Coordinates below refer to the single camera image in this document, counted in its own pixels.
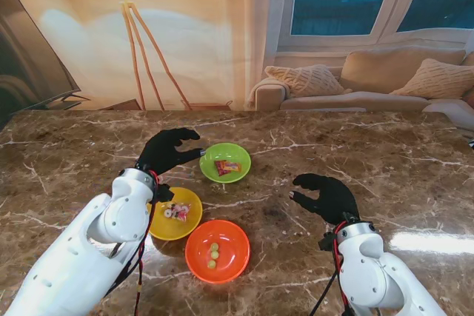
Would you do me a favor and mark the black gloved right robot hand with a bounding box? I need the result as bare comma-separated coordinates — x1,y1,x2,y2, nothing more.
288,172,361,226

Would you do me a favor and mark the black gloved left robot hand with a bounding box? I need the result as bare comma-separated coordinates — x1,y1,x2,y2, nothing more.
135,127,207,176

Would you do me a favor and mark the pink white candy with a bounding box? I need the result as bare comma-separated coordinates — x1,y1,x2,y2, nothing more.
164,201,193,221

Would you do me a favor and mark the low brown wooden table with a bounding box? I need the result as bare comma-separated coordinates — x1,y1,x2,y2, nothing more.
99,98,144,111

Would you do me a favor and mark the green plastic bowl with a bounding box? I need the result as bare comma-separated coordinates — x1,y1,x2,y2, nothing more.
198,142,253,184

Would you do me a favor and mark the yellow plastic bowl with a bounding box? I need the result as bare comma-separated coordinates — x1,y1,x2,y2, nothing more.
146,186,204,242

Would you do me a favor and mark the orange plastic bowl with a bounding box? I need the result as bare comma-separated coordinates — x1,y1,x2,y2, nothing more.
184,219,251,285

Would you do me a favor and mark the beige knitted cushion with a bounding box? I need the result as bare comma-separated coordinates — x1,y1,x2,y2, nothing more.
389,58,474,100
264,64,346,98

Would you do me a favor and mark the beige sofa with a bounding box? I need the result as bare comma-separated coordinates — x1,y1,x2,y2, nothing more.
248,46,474,131

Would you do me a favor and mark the flat screen television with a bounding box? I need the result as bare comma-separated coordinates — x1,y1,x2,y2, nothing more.
0,0,91,112

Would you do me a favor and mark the white sheer curtain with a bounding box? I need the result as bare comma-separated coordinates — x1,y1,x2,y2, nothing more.
236,0,301,112

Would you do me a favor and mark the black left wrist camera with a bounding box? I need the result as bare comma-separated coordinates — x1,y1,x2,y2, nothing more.
154,182,176,204

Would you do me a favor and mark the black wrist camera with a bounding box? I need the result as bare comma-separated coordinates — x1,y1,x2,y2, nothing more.
318,232,337,252
154,182,176,204

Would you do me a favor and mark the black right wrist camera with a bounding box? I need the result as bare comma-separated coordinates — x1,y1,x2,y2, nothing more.
318,232,337,252

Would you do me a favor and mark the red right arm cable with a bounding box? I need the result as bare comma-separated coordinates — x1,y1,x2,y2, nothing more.
333,221,351,316

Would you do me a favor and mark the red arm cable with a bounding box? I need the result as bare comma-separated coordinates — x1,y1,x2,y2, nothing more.
333,221,351,316
133,171,160,316

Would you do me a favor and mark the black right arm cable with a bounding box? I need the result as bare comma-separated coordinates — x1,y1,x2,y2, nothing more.
309,249,340,316

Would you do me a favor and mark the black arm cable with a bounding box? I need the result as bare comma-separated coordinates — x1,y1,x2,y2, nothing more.
105,201,156,297
309,249,340,316

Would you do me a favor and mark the red left arm cable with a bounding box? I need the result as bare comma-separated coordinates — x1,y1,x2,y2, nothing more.
133,171,160,316

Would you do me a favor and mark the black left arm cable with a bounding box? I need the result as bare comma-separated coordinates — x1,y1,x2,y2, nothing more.
105,201,156,297

